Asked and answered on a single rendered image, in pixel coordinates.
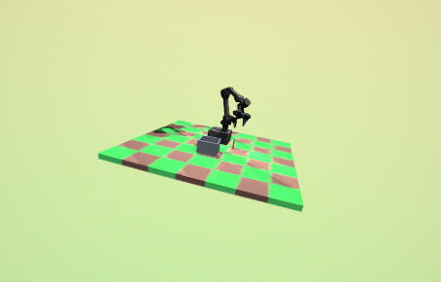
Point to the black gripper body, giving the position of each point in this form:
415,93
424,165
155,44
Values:
240,116

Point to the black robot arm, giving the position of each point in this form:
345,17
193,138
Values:
245,102

